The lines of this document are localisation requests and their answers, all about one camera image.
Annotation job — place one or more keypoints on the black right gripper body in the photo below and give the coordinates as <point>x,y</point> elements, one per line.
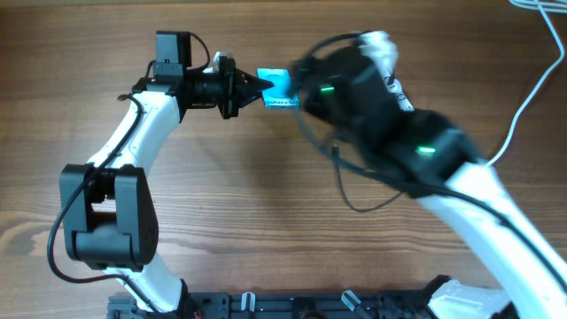
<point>317,105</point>

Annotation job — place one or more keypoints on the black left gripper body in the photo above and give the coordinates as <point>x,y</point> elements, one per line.
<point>216,87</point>

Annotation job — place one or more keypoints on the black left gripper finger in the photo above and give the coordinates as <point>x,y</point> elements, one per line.
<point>244,96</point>
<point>250,81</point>

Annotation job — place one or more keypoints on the blue-screen Galaxy S25 smartphone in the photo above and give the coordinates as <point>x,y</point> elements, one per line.
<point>276,97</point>

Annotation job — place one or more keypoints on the white power strip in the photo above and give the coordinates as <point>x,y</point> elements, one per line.
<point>377,46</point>

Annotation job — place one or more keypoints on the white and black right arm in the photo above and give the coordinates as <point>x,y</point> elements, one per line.
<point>422,154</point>

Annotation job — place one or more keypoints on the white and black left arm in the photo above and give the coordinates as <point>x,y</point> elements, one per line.
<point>107,227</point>

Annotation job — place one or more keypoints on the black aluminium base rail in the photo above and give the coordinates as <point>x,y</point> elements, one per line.
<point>284,306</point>

